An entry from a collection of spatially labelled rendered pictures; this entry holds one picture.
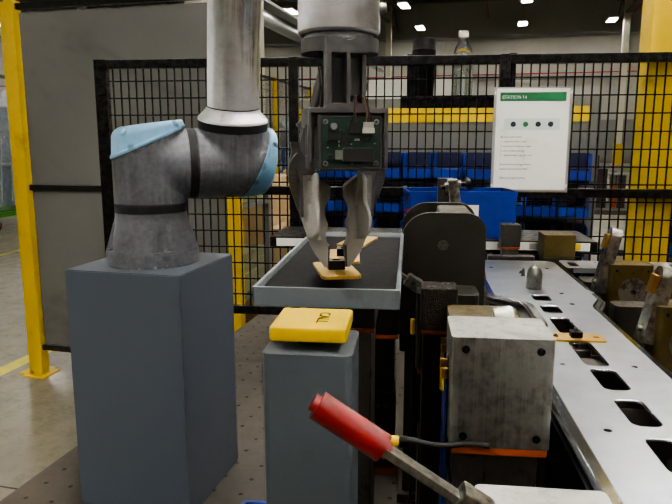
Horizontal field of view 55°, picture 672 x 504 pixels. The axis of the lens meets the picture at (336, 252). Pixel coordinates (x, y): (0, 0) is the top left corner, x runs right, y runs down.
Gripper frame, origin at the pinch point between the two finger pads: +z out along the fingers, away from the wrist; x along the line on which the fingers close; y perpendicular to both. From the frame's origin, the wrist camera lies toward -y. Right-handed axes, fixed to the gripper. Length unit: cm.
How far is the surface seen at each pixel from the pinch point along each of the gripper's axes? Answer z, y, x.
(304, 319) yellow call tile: 3.0, 13.3, -4.5
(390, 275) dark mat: 3.1, -2.2, 6.2
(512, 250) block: 18, -97, 62
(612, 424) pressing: 19.0, 2.9, 29.6
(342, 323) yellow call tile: 3.0, 14.8, -1.7
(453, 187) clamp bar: 0, -74, 37
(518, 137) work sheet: -11, -122, 73
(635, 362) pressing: 19.1, -14.7, 43.7
